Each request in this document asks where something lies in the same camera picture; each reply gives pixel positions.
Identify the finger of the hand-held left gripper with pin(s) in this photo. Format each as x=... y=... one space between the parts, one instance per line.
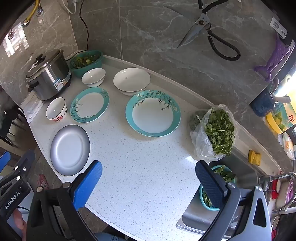
x=4 y=161
x=23 y=165

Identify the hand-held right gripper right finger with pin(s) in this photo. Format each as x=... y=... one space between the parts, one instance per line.
x=209 y=183

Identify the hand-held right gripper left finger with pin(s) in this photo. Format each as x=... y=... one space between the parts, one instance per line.
x=89 y=183

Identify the dark-rimmed grey plate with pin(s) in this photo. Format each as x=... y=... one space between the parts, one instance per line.
x=69 y=150

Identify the black-rimmed floral bowl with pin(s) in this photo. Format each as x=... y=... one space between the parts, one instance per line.
x=55 y=111

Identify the small teal floral plate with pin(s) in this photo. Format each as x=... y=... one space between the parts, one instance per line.
x=89 y=106

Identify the large teal floral plate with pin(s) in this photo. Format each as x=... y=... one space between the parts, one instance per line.
x=151 y=115

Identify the small white bowl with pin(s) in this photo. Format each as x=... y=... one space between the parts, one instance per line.
x=92 y=76

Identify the large white bowl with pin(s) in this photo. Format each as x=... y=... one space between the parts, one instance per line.
x=130 y=80

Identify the person's left hand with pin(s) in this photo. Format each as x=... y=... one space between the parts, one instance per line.
x=19 y=222

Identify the loose leafy greens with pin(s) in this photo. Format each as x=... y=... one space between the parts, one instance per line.
x=223 y=173

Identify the teal plastic colander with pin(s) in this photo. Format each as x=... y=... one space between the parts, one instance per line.
x=209 y=207

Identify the black chair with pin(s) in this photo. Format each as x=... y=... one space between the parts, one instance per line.
x=9 y=127

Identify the stainless steel sink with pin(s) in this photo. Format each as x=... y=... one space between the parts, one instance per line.
x=192 y=220

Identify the clear plastic bag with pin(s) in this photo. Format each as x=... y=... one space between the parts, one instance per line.
x=201 y=141

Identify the yellow sponge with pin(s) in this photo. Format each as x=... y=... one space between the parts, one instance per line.
x=254 y=157

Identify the leafy greens bunch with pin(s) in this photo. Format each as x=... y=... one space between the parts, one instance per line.
x=219 y=132

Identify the white folded towel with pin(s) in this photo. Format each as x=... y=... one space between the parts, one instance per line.
x=32 y=111

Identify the person's jeans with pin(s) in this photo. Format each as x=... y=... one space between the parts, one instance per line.
x=108 y=236

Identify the wrapped dark green vegetables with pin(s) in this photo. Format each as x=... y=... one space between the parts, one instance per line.
x=195 y=120

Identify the metal faucet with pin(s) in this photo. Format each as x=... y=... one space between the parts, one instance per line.
x=277 y=177

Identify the stainless steel rice cooker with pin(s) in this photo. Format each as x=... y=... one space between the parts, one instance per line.
x=48 y=76

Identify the yellow printed box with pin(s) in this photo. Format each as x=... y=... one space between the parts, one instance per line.
x=279 y=118

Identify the teal plastic basin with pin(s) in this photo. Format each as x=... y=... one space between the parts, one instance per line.
x=79 y=72

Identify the green vegetable stems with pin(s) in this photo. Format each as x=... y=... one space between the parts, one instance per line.
x=84 y=60

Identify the purple plastic hanging tool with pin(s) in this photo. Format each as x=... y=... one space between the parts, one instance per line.
x=277 y=55

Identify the white wall label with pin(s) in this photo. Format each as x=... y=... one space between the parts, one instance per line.
x=277 y=27

